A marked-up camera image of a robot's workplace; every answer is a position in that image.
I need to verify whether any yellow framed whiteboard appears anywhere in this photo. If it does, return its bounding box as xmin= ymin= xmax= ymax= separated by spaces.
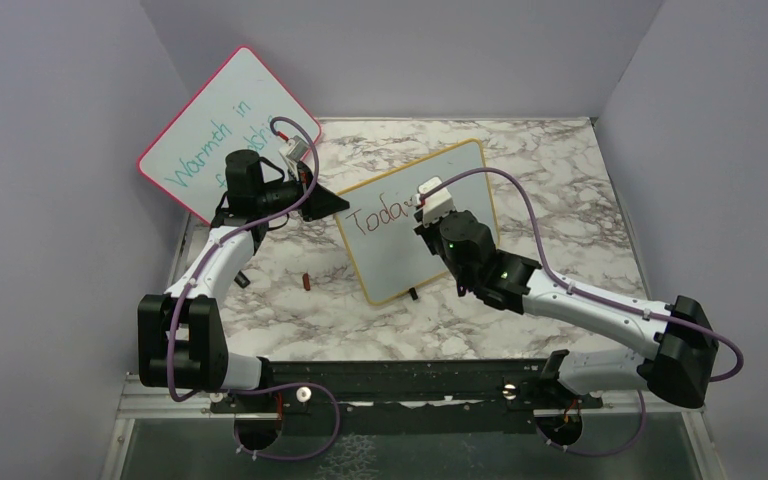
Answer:
xmin=335 ymin=139 xmax=486 ymax=305

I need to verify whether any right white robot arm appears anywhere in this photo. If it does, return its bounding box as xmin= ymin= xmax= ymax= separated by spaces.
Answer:
xmin=414 ymin=211 xmax=719 ymax=409

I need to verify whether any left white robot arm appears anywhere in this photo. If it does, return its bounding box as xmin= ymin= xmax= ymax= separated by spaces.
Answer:
xmin=137 ymin=144 xmax=349 ymax=411

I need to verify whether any pink framed whiteboard with writing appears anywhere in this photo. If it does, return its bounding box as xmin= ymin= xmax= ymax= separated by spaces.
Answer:
xmin=137 ymin=46 xmax=322 ymax=223

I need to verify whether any black pink-board stand foot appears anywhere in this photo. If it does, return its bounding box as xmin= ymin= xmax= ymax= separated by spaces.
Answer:
xmin=234 ymin=271 xmax=250 ymax=289

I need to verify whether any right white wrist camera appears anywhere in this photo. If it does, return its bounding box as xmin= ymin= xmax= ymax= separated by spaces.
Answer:
xmin=415 ymin=176 xmax=455 ymax=227

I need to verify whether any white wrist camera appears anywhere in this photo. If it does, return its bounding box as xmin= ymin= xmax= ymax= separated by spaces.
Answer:
xmin=278 ymin=136 xmax=309 ymax=172
xmin=415 ymin=176 xmax=455 ymax=227

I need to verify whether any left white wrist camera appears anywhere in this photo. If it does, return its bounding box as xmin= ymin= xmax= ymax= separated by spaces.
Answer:
xmin=278 ymin=136 xmax=309 ymax=172

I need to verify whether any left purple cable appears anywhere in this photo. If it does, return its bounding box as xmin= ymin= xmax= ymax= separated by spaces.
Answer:
xmin=166 ymin=117 xmax=344 ymax=463

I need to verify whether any purple cable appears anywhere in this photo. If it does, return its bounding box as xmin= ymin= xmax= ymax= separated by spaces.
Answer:
xmin=166 ymin=117 xmax=344 ymax=463
xmin=420 ymin=166 xmax=745 ymax=458

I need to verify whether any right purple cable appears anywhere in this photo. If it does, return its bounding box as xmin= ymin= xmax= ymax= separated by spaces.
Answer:
xmin=420 ymin=166 xmax=745 ymax=458

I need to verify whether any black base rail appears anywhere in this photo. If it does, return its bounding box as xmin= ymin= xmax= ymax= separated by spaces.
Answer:
xmin=210 ymin=359 xmax=603 ymax=440

